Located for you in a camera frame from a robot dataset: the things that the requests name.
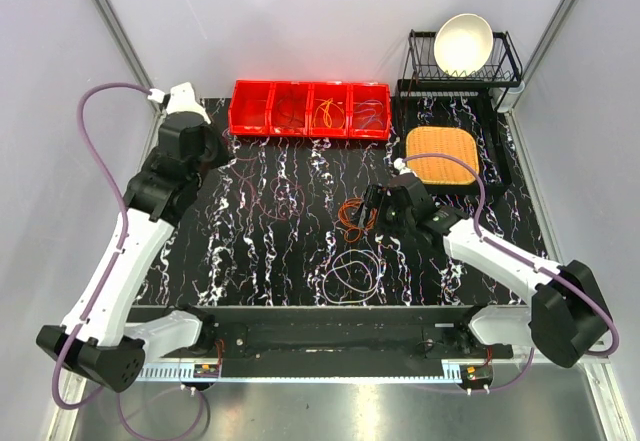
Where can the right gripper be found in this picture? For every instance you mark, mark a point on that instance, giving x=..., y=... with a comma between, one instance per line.
x=373, y=198

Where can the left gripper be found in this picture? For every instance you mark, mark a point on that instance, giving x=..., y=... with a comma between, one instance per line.
x=223, y=155

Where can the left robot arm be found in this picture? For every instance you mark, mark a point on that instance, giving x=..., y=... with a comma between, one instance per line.
x=93, y=340

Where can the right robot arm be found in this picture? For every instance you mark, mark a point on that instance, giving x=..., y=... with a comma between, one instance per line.
x=564, y=312

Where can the red bin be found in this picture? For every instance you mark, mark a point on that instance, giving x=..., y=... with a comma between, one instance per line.
x=371, y=112
x=329, y=110
x=249, y=108
x=289, y=109

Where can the black tray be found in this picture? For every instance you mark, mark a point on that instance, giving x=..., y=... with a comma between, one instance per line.
x=433, y=104

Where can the white cup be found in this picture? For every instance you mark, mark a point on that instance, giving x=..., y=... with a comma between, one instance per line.
x=507, y=97

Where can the white bowl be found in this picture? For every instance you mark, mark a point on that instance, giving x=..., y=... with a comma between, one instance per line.
x=463, y=45

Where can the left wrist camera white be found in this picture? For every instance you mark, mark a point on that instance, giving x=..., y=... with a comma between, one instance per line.
x=180, y=98

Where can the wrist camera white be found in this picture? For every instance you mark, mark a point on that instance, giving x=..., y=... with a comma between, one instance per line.
x=180, y=98
x=403, y=171

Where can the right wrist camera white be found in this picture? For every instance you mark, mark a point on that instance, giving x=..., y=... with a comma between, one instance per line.
x=403, y=171

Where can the black wire dish rack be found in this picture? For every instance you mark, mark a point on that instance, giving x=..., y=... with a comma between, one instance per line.
x=503, y=68

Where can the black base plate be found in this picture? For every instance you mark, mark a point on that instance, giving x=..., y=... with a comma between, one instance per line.
x=428, y=331

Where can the grey slotted cable duct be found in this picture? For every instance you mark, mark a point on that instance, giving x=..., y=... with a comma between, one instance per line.
x=438, y=372

